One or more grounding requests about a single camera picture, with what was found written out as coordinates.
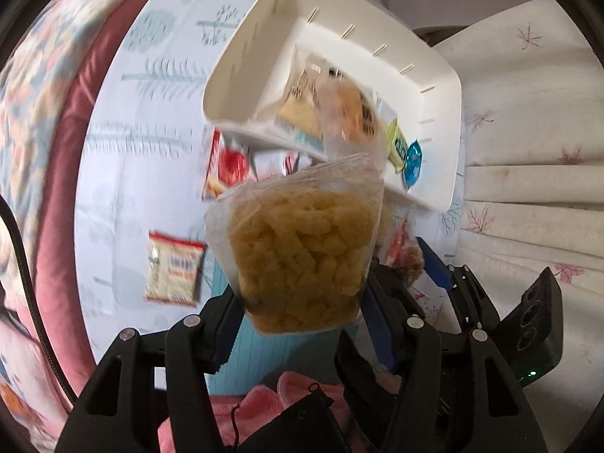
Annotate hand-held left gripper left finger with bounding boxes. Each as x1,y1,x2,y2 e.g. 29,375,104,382
54,287,246,453

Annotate pink bed sheet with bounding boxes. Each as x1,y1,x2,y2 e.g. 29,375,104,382
34,0,159,390

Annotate leaf print white curtain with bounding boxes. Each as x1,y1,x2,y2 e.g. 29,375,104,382
431,0,604,439

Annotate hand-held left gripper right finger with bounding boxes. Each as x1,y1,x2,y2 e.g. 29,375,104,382
359,267,549,453

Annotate clear nut packet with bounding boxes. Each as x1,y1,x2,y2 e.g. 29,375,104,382
391,240,426,290

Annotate large clear bag yellow puffs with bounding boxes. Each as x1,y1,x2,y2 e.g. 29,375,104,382
204,153,386,337

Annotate large toast bread packet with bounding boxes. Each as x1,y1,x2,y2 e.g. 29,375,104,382
271,43,341,152

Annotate white plastic storage box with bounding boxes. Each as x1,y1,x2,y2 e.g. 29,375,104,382
203,0,464,214

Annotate tree print tablecloth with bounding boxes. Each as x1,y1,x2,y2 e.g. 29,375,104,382
75,0,467,357

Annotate green gold snack packet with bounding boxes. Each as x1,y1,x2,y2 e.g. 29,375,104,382
384,120,410,174

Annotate blue snack packet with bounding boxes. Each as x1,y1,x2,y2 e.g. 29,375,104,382
401,139,426,188

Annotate pink fleece garment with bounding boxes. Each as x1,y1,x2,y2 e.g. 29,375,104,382
158,370,378,453

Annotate white red print snack packet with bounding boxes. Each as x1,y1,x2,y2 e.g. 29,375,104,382
250,148,313,181

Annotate black cable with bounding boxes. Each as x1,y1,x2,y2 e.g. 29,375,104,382
0,193,77,403

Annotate floral blanket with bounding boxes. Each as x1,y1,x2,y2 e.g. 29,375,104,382
0,0,162,293

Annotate egg yolk biscuit packet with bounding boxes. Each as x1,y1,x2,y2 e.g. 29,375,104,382
307,54,387,171

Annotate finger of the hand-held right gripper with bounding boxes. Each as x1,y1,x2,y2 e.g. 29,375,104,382
446,264,502,336
416,236,455,290

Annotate small red edged white packet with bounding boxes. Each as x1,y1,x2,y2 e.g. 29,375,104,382
144,230,207,307

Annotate black garment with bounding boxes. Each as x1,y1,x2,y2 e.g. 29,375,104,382
233,382,362,453

